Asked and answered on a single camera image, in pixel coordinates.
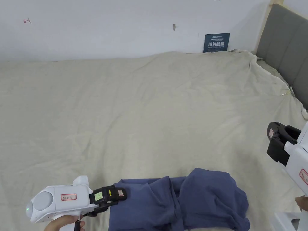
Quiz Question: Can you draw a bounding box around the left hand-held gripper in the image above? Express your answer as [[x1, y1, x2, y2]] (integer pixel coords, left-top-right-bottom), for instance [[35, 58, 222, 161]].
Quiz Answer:
[[26, 175, 128, 231]]

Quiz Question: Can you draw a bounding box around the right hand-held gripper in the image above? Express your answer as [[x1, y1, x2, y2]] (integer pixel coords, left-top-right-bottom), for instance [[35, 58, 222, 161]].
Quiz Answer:
[[266, 121, 308, 231]]

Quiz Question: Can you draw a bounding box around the dark blue shirt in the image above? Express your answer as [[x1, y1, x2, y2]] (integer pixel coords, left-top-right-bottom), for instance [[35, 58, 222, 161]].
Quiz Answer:
[[107, 167, 251, 231]]

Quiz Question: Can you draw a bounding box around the person's left hand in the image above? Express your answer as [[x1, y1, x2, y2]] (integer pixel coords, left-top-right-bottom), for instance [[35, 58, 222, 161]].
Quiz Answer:
[[45, 214, 86, 231]]

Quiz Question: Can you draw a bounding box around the person's right hand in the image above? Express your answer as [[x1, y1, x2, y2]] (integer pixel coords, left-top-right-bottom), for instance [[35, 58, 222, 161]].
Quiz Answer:
[[295, 196, 308, 213]]

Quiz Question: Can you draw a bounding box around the grey padded headboard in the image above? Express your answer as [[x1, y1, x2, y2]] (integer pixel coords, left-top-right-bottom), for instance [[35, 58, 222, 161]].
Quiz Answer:
[[250, 0, 308, 109]]

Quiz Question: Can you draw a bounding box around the bed with beige sheet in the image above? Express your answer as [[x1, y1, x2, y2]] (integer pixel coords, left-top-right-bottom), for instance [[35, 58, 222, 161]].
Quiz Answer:
[[0, 49, 308, 231]]

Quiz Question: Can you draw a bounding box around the dark blue wall sign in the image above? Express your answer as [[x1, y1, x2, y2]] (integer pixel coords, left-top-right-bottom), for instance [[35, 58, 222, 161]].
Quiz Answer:
[[204, 32, 231, 53]]

